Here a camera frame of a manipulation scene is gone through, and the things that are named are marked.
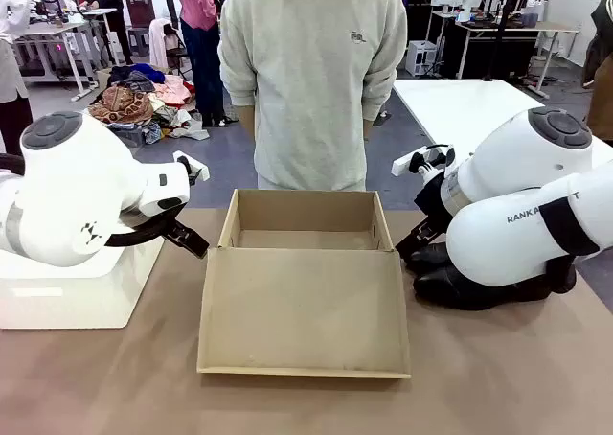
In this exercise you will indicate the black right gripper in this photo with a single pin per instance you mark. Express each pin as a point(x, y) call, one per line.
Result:
point(431, 195)

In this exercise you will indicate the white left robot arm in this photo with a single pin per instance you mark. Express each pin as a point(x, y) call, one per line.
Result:
point(72, 186)

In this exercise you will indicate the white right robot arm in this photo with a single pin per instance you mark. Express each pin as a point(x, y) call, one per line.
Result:
point(517, 190)

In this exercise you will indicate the person's left forearm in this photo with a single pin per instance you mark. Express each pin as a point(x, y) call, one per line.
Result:
point(368, 129)

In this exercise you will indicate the person's right forearm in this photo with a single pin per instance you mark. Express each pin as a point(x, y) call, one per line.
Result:
point(246, 119)

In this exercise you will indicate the white plastic storage box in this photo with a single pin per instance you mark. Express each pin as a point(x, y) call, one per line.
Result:
point(72, 301)

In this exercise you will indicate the brown cardboard shoe box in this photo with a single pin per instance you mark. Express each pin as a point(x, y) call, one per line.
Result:
point(304, 305)

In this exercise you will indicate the white background table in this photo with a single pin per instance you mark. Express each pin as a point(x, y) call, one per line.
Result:
point(450, 104)

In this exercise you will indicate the pile of colourful clothes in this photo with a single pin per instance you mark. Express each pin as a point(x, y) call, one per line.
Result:
point(139, 99)

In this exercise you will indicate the person's grey sweatshirt torso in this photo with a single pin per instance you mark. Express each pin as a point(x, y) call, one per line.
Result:
point(311, 71)

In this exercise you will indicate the white garment on chair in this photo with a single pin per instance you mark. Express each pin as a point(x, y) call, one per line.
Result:
point(160, 42)

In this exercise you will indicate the mannequin with pink shirt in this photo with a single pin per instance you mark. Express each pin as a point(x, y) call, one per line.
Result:
point(201, 32)

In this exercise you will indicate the black tripod pole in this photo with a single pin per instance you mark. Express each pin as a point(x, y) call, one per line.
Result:
point(503, 23)

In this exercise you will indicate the long white workbench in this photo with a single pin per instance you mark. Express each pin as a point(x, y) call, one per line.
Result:
point(517, 27)

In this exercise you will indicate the dark red chair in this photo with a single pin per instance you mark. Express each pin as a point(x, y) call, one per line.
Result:
point(140, 13)

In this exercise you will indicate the bystander with dark trousers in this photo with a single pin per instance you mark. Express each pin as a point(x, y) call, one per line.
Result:
point(12, 71)

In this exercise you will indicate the bystander in black clothes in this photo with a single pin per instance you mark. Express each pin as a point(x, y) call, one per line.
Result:
point(107, 8)

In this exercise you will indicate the white desk with metal legs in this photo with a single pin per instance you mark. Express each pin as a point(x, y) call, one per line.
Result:
point(57, 32)

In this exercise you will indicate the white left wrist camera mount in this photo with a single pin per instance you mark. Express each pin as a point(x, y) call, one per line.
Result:
point(194, 167)

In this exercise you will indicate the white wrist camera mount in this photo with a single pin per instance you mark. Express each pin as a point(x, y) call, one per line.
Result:
point(194, 167)
point(416, 159)

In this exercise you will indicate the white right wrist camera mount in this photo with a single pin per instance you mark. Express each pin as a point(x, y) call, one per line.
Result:
point(416, 159)

